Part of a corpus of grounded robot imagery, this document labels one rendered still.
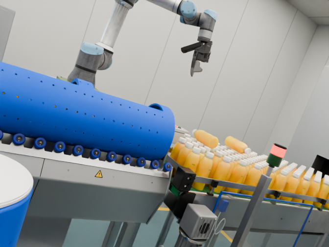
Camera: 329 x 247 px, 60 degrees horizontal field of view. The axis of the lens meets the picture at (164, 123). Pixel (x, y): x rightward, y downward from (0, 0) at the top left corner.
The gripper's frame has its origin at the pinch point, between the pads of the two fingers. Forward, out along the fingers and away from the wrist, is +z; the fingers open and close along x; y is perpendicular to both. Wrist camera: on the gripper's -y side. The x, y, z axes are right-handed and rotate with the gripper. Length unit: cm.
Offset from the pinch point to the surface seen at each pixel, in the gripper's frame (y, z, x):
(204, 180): 24, 50, -22
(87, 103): -25, 24, -60
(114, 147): -15, 41, -48
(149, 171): -1, 51, -33
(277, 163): 54, 32, -20
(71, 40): -194, -17, 164
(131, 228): -4, 83, -30
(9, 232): -5, 46, -115
